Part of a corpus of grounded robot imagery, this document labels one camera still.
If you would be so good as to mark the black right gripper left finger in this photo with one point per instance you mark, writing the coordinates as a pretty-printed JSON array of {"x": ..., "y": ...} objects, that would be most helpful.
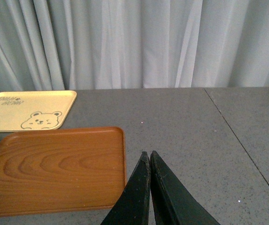
[{"x": 132, "y": 208}]

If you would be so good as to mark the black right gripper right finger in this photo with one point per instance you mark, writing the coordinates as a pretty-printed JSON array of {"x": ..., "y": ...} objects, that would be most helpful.
[{"x": 172, "y": 202}]

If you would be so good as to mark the brown wood-grain tray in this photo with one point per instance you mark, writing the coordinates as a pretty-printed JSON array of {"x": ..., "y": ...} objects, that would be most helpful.
[{"x": 61, "y": 170}]

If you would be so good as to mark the yellow bear tray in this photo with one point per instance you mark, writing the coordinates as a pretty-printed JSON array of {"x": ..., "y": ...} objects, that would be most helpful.
[{"x": 34, "y": 110}]

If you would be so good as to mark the grey curtain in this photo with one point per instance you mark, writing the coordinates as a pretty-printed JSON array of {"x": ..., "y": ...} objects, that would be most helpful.
[{"x": 123, "y": 44}]

